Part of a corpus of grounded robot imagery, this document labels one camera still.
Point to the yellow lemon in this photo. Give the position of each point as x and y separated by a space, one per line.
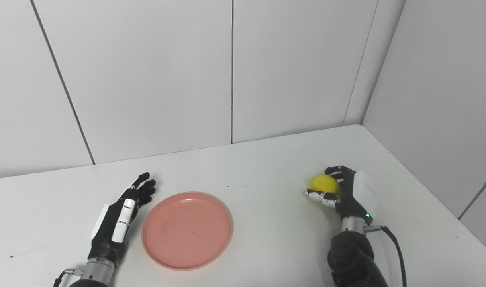
325 184

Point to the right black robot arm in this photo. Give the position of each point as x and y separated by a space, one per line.
354 255

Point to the pink plate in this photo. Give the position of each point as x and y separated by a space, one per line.
187 230

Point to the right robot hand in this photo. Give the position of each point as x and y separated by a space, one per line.
352 193

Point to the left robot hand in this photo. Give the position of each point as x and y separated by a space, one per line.
115 227

